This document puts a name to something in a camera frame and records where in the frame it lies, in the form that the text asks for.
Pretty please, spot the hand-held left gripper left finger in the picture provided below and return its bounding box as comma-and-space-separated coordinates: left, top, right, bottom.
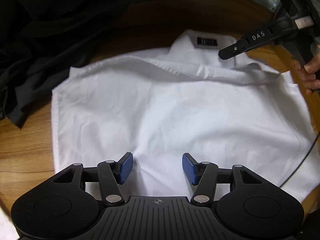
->
51, 152, 134, 207

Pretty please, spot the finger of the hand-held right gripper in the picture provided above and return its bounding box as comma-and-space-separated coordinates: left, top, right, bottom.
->
218, 17, 298, 61

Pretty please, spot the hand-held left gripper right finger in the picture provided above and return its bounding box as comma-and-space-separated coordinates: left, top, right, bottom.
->
182, 152, 263, 207

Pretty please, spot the white dress shirt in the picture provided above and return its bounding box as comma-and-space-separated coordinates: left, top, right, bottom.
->
51, 29, 320, 208

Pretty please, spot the person's right hand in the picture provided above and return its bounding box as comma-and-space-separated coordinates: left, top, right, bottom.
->
293, 54, 320, 95

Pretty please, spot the crumpled white cloth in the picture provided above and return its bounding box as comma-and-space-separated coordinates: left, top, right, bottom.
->
0, 204, 19, 240

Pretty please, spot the black clothing pile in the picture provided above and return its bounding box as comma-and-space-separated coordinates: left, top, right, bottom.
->
0, 0, 234, 130

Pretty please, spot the black cable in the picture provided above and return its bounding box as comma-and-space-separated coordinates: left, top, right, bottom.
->
278, 130, 320, 189

